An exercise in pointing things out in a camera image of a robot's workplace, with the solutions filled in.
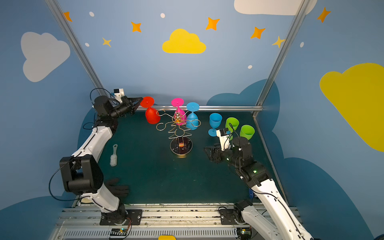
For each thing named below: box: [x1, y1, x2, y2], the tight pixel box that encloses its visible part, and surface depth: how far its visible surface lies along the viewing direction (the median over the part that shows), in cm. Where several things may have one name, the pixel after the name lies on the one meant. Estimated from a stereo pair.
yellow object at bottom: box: [158, 235, 177, 240], surface depth 70 cm
